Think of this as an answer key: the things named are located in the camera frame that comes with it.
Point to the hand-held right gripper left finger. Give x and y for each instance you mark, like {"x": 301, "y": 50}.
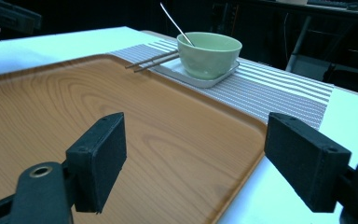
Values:
{"x": 96, "y": 161}

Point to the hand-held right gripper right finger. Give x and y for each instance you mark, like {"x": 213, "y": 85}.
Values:
{"x": 304, "y": 161}

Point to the wooden tray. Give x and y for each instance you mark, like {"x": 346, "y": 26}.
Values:
{"x": 167, "y": 130}

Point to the brown chopstick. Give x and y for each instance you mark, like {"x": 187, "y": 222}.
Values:
{"x": 152, "y": 59}
{"x": 157, "y": 64}

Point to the white square plate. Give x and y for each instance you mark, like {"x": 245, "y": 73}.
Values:
{"x": 174, "y": 71}

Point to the green bowl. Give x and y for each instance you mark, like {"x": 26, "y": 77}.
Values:
{"x": 211, "y": 59}

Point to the metal spoon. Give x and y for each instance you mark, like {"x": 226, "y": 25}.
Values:
{"x": 177, "y": 26}

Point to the white table sheet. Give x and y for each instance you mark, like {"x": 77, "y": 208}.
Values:
{"x": 43, "y": 46}

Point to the striped placemat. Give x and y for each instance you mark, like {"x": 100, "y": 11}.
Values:
{"x": 261, "y": 93}

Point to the desk with white legs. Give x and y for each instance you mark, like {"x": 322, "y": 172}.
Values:
{"x": 299, "y": 43}

